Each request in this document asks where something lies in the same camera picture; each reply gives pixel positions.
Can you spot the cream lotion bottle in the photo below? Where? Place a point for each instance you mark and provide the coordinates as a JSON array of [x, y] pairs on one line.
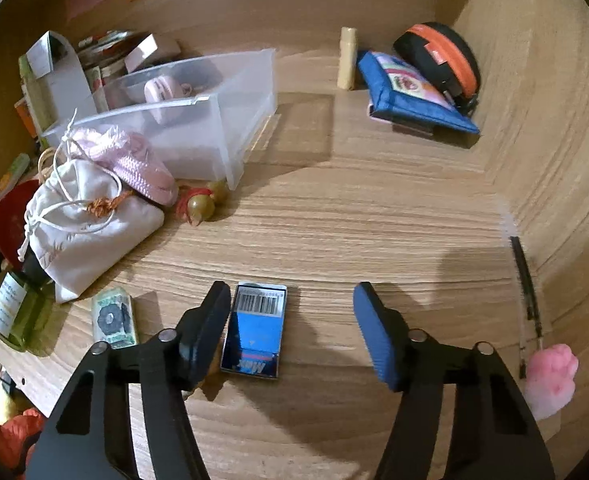
[[347, 58]]

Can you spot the small white cardboard box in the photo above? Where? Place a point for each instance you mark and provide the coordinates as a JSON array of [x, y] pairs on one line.
[[153, 49]]

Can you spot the green glass jar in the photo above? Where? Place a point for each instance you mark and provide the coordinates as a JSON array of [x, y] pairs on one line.
[[22, 298]]

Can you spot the golden gourd charm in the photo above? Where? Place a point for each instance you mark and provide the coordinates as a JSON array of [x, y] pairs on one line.
[[197, 204]]

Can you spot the black orange zip case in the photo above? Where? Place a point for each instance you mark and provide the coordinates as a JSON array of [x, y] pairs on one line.
[[445, 60]]

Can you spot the white folded paper stand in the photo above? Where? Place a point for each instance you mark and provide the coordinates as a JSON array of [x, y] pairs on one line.
[[54, 82]]

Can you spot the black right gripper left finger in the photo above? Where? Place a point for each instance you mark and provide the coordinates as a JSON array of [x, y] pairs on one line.
[[89, 433]]

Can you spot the stack of books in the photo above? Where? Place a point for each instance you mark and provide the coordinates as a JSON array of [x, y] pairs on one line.
[[103, 56]]

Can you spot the black pen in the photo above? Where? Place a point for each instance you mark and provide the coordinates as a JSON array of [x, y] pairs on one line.
[[533, 313]]

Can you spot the white drawstring bag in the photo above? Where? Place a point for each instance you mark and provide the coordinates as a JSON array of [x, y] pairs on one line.
[[106, 194]]

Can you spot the orange green lotion tube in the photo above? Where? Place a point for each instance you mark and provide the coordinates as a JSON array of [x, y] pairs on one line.
[[14, 173]]

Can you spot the blue patchwork pencil case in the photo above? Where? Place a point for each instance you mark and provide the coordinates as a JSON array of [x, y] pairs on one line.
[[399, 93]]

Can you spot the pink paw toy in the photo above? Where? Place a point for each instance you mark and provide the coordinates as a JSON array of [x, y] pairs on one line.
[[550, 381]]

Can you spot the green flower mahjong tile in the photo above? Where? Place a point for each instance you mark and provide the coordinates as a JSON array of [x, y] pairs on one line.
[[113, 318]]

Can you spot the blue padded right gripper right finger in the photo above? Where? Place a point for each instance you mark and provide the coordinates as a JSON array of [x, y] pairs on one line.
[[494, 434]]

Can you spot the pink round mini fan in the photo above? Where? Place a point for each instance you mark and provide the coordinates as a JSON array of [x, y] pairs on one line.
[[162, 89]]

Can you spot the red pouch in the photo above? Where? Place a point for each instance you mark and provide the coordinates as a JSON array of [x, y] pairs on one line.
[[12, 209]]

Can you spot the clear plastic storage bin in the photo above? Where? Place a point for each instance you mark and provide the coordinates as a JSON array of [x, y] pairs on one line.
[[233, 95]]

